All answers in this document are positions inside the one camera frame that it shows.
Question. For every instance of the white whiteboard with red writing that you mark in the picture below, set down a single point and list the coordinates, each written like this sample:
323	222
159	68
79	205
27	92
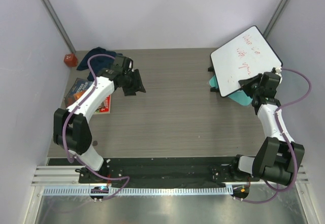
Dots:
243	57

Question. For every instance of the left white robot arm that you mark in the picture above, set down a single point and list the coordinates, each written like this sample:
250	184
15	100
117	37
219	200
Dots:
71	125

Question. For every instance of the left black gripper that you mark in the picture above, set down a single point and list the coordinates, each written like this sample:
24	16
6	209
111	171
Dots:
139	86

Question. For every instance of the dark blue t shirt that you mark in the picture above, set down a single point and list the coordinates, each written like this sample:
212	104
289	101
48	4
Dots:
99	62

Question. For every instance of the blue nineteen eighty-four book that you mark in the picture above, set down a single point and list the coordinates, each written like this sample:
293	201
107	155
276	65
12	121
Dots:
80	85

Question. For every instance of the red cube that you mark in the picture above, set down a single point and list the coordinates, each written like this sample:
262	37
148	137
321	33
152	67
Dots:
70	60

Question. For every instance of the red paperback book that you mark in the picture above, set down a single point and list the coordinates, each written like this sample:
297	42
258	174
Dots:
105	107

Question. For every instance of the aluminium rail frame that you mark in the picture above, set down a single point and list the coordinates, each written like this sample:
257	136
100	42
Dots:
77	181

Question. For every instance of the dark orange cover book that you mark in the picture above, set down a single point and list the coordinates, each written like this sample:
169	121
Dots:
70	99

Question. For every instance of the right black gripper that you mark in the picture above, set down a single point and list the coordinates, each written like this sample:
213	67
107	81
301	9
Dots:
246	86

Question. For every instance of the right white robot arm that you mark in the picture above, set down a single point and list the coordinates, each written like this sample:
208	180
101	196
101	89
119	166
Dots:
279	157

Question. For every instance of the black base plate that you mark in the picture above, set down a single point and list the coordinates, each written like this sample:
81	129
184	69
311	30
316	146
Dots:
176	172

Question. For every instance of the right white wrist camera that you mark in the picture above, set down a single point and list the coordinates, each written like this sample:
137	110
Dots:
277	71

